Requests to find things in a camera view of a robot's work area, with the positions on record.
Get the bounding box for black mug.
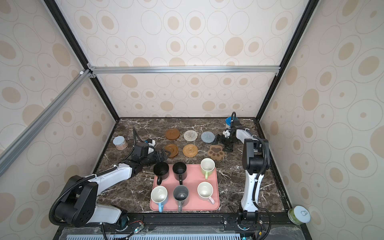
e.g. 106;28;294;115
154;162;170;186
173;162;188;185

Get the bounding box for blue-grey woven coaster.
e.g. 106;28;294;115
201;131;216;144

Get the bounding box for paw-shaped wooden coaster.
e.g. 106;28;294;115
208;145;225;161

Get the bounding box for dark wooden coaster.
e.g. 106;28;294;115
165;128;180;140

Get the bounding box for green mug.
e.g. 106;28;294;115
200;158;216;180

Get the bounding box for white woven coaster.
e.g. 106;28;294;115
183;130;198;142

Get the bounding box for rattan coaster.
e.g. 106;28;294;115
183;144;199;158

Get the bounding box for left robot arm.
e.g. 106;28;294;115
49;142;171;230

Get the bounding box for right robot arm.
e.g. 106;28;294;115
214;127;270;224

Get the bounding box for white cup blue lid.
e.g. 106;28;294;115
225;117;232;128

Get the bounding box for pink tray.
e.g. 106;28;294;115
149;163;221;212

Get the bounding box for grey mug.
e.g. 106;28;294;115
173;185;189;213

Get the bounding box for horizontal aluminium bar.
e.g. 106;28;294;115
91;66;280;74

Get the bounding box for green can white lid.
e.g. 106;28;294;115
288;206;311;225

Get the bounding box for diagonal aluminium bar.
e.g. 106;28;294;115
1;69;91;175

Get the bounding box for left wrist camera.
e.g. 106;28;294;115
145;139;156;147

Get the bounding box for white mug blue handle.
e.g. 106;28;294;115
151;186;169;213

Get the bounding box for white mug pink handle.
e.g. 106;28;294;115
197;182;216;205

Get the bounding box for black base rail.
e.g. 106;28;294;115
54;213;311;240

